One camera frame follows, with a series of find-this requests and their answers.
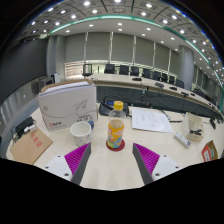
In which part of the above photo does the white paper sheet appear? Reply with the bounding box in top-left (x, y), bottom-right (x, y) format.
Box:
top-left (131, 107), bottom-right (174, 134)

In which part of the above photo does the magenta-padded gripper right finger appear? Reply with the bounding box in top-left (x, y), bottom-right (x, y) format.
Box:
top-left (132, 142), bottom-right (183, 186)

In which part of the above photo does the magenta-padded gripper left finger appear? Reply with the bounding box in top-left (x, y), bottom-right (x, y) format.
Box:
top-left (43, 142), bottom-right (92, 186)

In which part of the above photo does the clear bottle with yellow cap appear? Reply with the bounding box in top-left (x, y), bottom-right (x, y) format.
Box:
top-left (106, 100), bottom-right (127, 150)

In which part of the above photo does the group of ceiling lights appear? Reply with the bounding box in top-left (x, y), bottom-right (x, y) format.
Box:
top-left (19, 0), bottom-right (224, 78)

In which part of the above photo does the large white printed carton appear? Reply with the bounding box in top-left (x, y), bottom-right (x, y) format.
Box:
top-left (37, 78), bottom-right (99, 132)

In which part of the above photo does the row of black office chairs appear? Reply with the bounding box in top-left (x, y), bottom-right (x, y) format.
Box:
top-left (81, 63), bottom-right (186, 89)

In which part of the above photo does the long curved conference desk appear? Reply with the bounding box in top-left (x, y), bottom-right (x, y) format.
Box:
top-left (89, 73), bottom-right (224, 121)

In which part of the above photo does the black box-shaped device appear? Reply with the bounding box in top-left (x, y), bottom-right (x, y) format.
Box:
top-left (14, 115), bottom-right (35, 136)

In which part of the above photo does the white power strip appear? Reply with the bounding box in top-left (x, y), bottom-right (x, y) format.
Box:
top-left (173, 132), bottom-right (192, 149)

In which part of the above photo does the white patterned paper cup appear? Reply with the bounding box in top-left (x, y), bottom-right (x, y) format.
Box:
top-left (69, 121), bottom-right (93, 148)

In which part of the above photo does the black bag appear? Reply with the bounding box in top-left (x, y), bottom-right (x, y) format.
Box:
top-left (98, 96), bottom-right (130, 117)

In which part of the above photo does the red-sided open cardboard box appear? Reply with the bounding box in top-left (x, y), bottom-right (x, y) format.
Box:
top-left (201, 139), bottom-right (219, 163)

